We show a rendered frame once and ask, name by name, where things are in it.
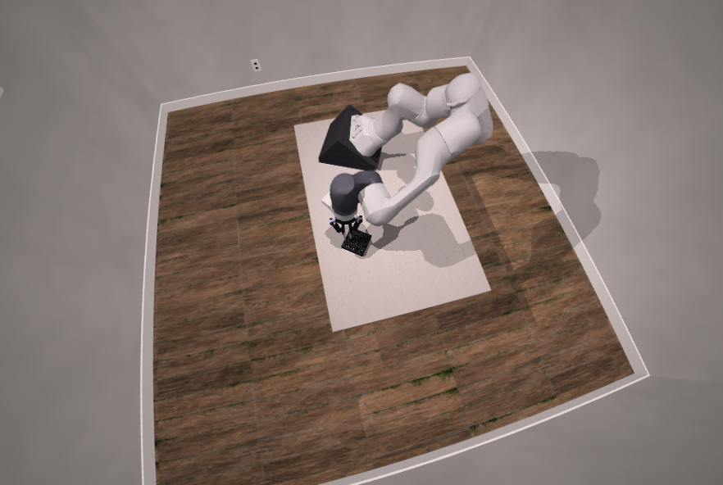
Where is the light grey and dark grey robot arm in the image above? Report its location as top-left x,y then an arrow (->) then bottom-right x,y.
321,73 -> 493,226

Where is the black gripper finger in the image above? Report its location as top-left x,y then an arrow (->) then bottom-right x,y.
348,215 -> 363,238
330,218 -> 346,239

